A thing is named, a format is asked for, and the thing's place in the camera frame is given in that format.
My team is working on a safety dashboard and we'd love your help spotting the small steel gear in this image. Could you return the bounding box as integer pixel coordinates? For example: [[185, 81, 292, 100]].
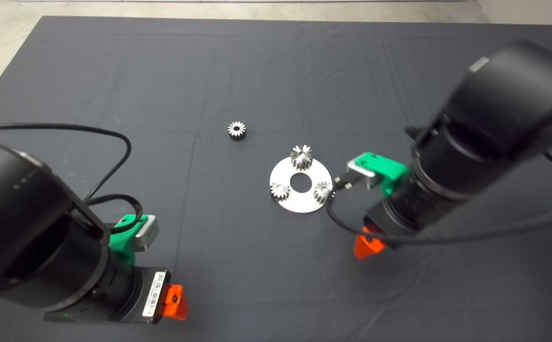
[[270, 182, 290, 201], [314, 181, 336, 204], [227, 121, 247, 141]]

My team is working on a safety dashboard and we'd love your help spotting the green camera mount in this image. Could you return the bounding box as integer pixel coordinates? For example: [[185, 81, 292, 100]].
[[109, 215, 149, 266], [354, 152, 410, 196]]

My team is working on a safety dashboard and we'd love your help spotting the green right camera mount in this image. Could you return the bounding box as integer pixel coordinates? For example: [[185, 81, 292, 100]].
[[354, 152, 410, 196]]

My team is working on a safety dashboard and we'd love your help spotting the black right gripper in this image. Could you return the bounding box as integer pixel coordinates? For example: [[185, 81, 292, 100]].
[[353, 202, 419, 260]]

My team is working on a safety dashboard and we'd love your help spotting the silver left camera box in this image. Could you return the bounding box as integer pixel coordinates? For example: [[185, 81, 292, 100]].
[[131, 215, 159, 252]]

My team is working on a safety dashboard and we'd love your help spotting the silver camera box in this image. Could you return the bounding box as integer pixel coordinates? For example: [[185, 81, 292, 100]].
[[346, 158, 381, 190], [131, 215, 159, 252]]

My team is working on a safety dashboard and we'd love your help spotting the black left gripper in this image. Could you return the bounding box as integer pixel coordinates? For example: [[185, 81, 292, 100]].
[[43, 266, 189, 325]]

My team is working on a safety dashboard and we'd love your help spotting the large steel gear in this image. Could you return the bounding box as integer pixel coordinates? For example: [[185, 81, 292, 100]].
[[290, 145, 313, 171]]

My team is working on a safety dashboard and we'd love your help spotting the green left camera mount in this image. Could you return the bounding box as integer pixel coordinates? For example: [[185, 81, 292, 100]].
[[109, 215, 149, 266]]

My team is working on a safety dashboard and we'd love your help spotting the silver right camera box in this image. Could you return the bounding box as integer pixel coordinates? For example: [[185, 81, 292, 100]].
[[346, 158, 381, 190]]

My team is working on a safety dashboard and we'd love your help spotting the round metal plate with hole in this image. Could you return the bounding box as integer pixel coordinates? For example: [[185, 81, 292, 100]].
[[270, 156, 333, 214]]

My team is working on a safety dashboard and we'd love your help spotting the dark grey table cloth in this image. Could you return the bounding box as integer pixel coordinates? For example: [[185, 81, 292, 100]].
[[0, 16, 552, 342]]

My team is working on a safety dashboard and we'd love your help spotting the black left camera cable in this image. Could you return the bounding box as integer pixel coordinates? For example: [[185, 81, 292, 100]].
[[0, 123, 144, 234]]

